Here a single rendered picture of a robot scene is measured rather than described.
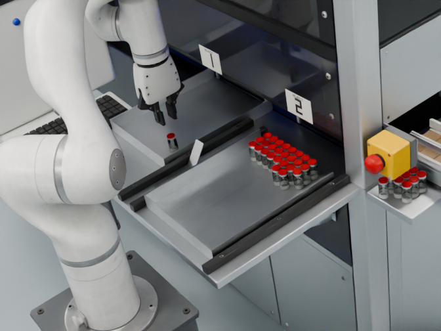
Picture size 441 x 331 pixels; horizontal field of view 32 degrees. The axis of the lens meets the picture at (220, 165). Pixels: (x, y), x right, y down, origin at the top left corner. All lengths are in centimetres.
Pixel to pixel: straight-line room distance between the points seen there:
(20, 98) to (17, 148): 98
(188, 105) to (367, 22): 72
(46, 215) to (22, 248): 182
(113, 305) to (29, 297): 151
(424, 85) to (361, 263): 46
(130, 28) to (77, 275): 57
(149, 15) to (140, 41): 6
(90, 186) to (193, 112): 81
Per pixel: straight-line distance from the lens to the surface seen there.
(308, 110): 174
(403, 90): 169
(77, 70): 132
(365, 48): 155
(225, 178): 181
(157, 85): 180
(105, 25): 175
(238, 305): 272
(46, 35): 131
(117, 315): 153
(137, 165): 192
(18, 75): 230
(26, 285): 305
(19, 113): 235
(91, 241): 140
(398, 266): 198
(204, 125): 200
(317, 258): 206
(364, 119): 163
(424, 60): 171
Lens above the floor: 198
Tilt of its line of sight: 37 degrees down
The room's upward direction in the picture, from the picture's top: 11 degrees counter-clockwise
